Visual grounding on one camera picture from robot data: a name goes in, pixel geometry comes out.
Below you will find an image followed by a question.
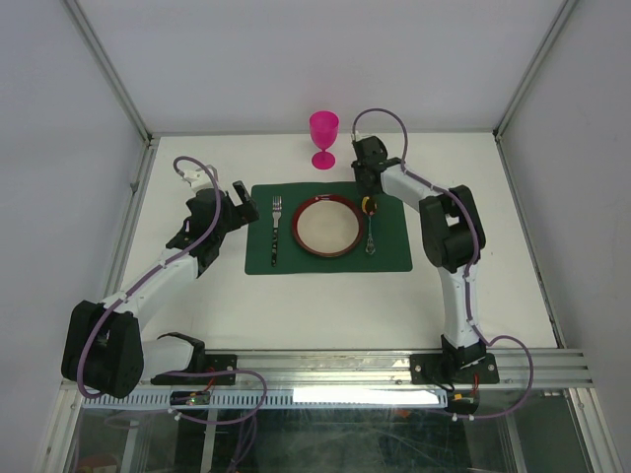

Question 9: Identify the silver fork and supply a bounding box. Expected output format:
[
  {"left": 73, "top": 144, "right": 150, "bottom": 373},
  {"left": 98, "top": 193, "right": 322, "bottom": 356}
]
[{"left": 271, "top": 195, "right": 282, "bottom": 267}]

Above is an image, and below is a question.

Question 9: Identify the gold bowl spoon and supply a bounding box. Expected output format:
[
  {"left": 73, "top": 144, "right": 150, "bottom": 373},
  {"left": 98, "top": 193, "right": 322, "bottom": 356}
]
[{"left": 361, "top": 196, "right": 378, "bottom": 255}]

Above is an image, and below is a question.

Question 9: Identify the pink plastic goblet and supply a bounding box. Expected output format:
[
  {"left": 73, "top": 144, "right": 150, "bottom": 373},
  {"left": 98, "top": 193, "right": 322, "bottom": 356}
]
[{"left": 309, "top": 110, "right": 339, "bottom": 170}]

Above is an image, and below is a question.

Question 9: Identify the green placemat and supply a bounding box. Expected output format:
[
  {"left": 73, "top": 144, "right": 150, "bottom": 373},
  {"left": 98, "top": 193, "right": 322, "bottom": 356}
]
[{"left": 245, "top": 181, "right": 413, "bottom": 275}]

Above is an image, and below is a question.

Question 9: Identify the red rimmed cream plate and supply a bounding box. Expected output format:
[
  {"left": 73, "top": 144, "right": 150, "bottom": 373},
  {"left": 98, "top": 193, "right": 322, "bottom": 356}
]
[{"left": 291, "top": 194, "right": 366, "bottom": 258}]

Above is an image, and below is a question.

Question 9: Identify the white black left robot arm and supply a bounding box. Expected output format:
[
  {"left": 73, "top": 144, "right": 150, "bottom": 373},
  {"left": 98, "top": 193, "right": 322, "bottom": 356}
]
[{"left": 61, "top": 180, "right": 259, "bottom": 399}]

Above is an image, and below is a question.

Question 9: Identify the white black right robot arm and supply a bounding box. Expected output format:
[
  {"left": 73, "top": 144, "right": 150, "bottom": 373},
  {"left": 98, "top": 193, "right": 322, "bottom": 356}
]
[{"left": 351, "top": 136, "right": 486, "bottom": 381}]

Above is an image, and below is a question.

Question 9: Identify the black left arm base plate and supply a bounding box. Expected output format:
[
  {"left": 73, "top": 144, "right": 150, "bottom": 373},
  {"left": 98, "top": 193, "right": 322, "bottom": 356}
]
[{"left": 150, "top": 352, "right": 239, "bottom": 386}]

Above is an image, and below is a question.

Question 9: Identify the aluminium front rail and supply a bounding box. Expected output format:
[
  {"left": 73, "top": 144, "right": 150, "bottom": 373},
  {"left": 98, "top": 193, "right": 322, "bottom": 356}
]
[{"left": 61, "top": 348, "right": 592, "bottom": 390}]

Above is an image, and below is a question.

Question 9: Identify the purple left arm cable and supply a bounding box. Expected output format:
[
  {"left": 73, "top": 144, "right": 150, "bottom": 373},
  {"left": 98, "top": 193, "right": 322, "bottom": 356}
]
[{"left": 76, "top": 156, "right": 270, "bottom": 473}]

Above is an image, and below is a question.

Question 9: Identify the aluminium left frame post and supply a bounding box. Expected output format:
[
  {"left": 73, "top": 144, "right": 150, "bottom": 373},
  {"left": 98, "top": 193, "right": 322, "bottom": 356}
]
[{"left": 60, "top": 0, "right": 153, "bottom": 147}]

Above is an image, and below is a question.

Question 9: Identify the aluminium frame post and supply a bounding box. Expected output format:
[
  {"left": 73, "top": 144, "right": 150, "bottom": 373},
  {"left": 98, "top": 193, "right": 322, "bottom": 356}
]
[
  {"left": 60, "top": 0, "right": 153, "bottom": 147},
  {"left": 493, "top": 0, "right": 580, "bottom": 142}
]

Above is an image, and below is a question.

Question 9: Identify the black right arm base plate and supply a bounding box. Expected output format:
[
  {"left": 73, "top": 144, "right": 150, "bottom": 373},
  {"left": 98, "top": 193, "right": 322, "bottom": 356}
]
[{"left": 409, "top": 353, "right": 500, "bottom": 386}]

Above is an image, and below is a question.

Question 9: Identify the aluminium right frame post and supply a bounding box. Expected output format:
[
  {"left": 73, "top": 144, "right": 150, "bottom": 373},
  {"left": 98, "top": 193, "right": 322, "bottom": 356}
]
[{"left": 493, "top": 0, "right": 580, "bottom": 142}]

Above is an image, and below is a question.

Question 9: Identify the white slotted cable duct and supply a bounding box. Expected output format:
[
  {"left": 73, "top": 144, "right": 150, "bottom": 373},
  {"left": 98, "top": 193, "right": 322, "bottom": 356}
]
[{"left": 84, "top": 386, "right": 448, "bottom": 410}]

